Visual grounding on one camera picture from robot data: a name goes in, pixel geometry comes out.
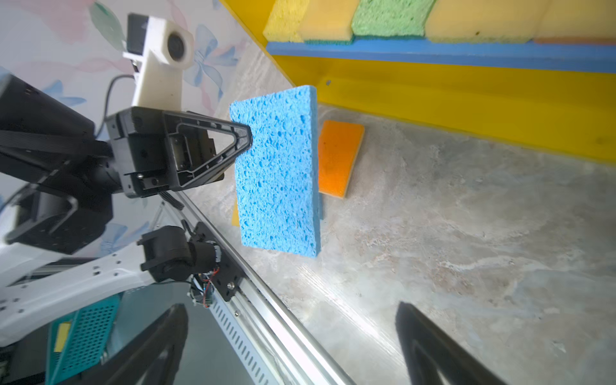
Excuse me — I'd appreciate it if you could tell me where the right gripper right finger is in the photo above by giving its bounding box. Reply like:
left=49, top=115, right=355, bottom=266
left=396, top=303, right=504, bottom=384

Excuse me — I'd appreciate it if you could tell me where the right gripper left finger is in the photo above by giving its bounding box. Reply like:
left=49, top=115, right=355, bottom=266
left=62, top=304, right=189, bottom=385

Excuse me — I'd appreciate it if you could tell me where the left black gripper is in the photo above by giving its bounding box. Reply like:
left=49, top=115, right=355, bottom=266
left=104, top=107, right=253, bottom=198

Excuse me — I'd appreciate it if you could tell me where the blue sponge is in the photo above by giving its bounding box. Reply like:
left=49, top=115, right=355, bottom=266
left=229, top=86, right=321, bottom=258

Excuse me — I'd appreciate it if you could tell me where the orange sponge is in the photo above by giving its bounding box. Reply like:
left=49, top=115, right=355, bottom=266
left=318, top=120, right=365, bottom=198

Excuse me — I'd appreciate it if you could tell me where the bright yellow cellulose sponge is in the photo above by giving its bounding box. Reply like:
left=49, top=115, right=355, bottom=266
left=263, top=0, right=310, bottom=43

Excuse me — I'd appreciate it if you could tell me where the yellow sponge with green back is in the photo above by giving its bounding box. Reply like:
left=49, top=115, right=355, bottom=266
left=298, top=0, right=360, bottom=43

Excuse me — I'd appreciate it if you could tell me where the yellow pink blue toy shelf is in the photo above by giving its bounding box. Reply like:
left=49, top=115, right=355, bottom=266
left=225, top=1, right=615, bottom=163

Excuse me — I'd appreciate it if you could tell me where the pale yellow sponge underneath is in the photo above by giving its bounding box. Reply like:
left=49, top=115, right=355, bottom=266
left=425, top=0, right=550, bottom=43

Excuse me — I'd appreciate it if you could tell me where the small yellow sponge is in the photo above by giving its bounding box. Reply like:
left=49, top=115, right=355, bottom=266
left=533, top=0, right=615, bottom=45

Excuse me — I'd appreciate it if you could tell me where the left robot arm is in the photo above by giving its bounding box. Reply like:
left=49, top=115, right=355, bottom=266
left=1, top=74, right=253, bottom=347

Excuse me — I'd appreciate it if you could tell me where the thick yellow sponge front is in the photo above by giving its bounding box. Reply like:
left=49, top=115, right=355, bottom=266
left=232, top=201, right=240, bottom=227

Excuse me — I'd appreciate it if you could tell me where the teal perforated electronics box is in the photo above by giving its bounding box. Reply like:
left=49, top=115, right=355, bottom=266
left=45, top=295, right=121, bottom=384

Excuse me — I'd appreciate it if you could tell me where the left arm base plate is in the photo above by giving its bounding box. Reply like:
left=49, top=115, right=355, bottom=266
left=190, top=222, right=246, bottom=302

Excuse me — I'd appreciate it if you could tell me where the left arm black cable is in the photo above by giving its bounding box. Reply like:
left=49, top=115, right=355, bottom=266
left=93, top=73, right=138, bottom=141

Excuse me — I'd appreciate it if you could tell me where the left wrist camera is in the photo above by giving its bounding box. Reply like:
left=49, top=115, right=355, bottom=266
left=123, top=13, right=194, bottom=112

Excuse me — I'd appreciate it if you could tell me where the aluminium mounting rail frame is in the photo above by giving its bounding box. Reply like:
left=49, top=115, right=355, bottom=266
left=167, top=192, right=354, bottom=384

